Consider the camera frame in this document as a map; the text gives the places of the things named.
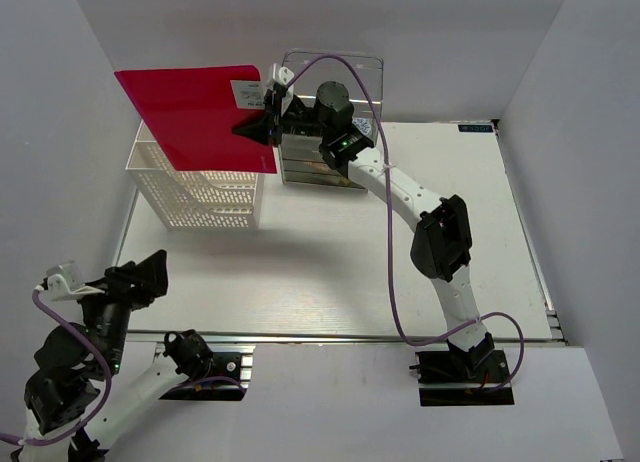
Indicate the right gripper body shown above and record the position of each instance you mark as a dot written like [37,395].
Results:
[301,120]

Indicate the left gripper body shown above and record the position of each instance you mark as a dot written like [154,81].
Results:
[115,301]

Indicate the clear acrylic drawer organizer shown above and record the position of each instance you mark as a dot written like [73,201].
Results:
[361,74]

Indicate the blue cleaning gel jar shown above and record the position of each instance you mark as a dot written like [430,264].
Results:
[364,125]

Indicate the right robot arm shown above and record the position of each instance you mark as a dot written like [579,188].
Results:
[442,240]

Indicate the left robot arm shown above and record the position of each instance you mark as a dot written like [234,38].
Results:
[71,412]

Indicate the white plastic file rack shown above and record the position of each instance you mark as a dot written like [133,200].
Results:
[193,200]

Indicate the dark label sticker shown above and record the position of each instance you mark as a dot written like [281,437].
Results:
[475,128]

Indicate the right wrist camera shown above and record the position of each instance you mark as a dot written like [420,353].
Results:
[282,76]

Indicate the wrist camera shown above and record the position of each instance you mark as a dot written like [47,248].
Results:
[282,76]
[64,282]

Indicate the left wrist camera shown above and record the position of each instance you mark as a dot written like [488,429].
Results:
[64,282]

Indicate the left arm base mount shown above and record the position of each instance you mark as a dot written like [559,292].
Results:
[229,378]

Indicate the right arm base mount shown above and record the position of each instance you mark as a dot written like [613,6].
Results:
[445,382]

